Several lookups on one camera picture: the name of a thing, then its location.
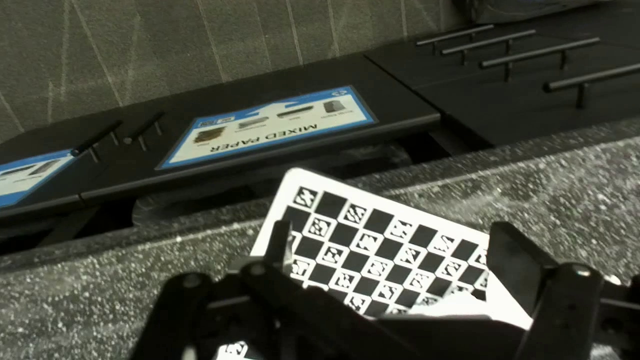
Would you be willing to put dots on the blue label with down arrow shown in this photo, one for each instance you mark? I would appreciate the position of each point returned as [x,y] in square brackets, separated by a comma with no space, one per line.
[267,127]

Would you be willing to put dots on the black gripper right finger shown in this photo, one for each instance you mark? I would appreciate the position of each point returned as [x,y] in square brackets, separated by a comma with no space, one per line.
[561,307]

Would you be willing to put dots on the black cabinet drawer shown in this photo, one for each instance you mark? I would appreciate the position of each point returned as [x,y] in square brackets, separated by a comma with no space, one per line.
[461,32]
[593,77]
[491,40]
[541,51]

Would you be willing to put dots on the blue label with up arrow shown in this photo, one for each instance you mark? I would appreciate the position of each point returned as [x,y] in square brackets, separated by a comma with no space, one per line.
[26,177]

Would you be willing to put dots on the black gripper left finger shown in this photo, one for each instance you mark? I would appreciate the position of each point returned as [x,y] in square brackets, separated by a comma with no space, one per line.
[201,312]

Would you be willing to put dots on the black plastic bin liner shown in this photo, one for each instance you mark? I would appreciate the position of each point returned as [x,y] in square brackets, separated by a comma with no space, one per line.
[201,211]

